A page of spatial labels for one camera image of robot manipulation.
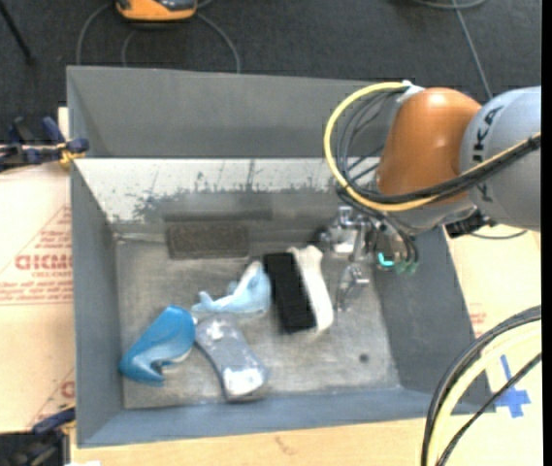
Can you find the grey metal bin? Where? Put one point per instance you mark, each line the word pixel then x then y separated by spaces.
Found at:
pixel 159 114

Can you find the cardboard board with red print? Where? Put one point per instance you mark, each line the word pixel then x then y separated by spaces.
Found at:
pixel 23 260

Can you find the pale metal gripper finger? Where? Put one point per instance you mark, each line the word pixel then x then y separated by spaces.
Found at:
pixel 350 284

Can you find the black cylinder on white bracket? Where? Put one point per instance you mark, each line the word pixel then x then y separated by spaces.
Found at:
pixel 469 223

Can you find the light blue toy whale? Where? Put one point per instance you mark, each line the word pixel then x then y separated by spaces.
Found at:
pixel 251 294

